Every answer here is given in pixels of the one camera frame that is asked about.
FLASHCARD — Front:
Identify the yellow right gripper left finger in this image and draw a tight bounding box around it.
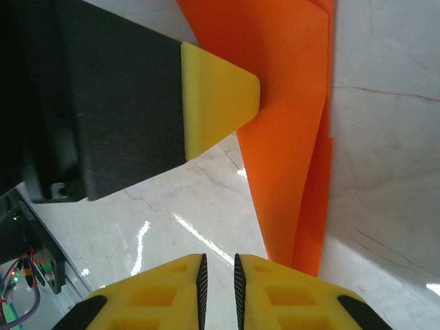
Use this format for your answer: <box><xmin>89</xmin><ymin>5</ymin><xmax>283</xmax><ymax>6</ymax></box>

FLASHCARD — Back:
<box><xmin>51</xmin><ymin>253</ymin><xmax>208</xmax><ymax>330</ymax></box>

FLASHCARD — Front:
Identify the orange paper sheet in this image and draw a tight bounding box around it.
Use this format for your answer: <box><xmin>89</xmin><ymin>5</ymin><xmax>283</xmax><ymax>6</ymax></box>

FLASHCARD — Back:
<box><xmin>175</xmin><ymin>0</ymin><xmax>336</xmax><ymax>278</ymax></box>

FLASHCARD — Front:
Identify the right green circuit board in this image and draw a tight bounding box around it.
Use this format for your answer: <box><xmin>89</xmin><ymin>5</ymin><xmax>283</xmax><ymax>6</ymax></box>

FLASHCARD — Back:
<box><xmin>0</xmin><ymin>298</ymin><xmax>20</xmax><ymax>330</ymax></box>

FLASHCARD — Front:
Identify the long aluminium base rail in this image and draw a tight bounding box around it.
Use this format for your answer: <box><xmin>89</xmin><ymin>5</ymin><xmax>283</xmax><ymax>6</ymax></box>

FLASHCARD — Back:
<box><xmin>58</xmin><ymin>240</ymin><xmax>104</xmax><ymax>310</ymax></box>

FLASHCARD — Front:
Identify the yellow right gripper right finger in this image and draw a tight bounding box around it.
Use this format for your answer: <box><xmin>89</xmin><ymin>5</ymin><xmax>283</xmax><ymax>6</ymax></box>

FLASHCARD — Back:
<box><xmin>233</xmin><ymin>253</ymin><xmax>395</xmax><ymax>330</ymax></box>

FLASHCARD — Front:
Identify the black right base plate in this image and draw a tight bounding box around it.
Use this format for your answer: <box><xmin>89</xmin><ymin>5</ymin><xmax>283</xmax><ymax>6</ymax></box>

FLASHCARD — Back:
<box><xmin>15</xmin><ymin>197</ymin><xmax>67</xmax><ymax>295</ymax></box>

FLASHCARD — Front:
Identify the right red and black wire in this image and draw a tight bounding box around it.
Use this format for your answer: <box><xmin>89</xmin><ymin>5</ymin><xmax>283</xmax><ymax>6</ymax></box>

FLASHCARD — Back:
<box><xmin>6</xmin><ymin>249</ymin><xmax>47</xmax><ymax>310</ymax></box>

